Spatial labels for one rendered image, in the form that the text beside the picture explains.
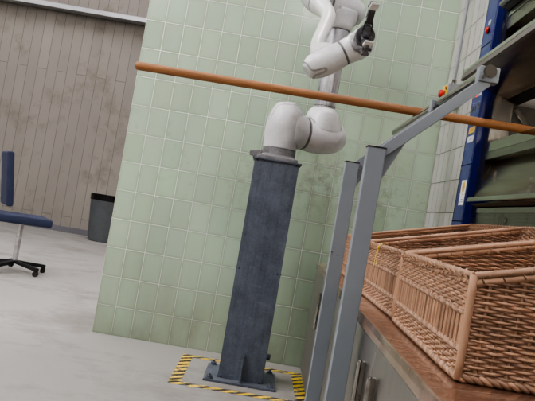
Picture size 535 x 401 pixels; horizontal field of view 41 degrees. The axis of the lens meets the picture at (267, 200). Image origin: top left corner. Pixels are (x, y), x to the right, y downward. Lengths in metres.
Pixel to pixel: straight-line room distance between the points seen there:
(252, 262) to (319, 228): 0.65
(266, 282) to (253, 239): 0.20
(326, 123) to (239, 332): 1.02
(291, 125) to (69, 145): 7.39
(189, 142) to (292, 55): 0.70
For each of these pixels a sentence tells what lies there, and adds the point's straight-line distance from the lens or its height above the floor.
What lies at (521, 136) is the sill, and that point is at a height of 1.16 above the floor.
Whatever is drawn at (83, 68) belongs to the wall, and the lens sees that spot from 10.47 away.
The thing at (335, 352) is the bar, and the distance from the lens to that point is 1.62.
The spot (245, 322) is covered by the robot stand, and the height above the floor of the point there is 0.27.
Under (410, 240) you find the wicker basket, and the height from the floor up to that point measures 0.75.
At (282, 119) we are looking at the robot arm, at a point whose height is 1.18.
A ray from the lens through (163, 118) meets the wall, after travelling 3.75.
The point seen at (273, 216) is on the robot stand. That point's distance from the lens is 3.14.
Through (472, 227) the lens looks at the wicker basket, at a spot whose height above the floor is 0.84.
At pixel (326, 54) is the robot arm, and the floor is 1.41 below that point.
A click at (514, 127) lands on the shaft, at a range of 2.58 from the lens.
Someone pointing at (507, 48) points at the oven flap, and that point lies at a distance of 2.40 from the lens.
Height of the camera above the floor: 0.77
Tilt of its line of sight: 1 degrees up
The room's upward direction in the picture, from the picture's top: 10 degrees clockwise
